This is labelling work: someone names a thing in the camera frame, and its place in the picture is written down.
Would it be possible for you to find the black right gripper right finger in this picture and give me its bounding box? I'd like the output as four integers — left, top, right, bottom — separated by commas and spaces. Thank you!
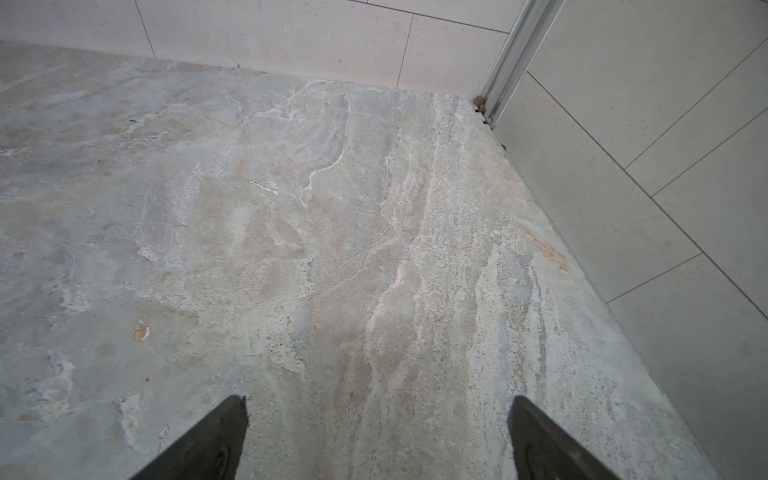
508, 395, 619, 480

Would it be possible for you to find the aluminium corner post right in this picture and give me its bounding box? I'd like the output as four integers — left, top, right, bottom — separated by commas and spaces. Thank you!
477, 0, 565, 129

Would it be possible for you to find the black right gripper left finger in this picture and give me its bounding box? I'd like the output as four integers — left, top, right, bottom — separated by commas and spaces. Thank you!
132, 395, 249, 480

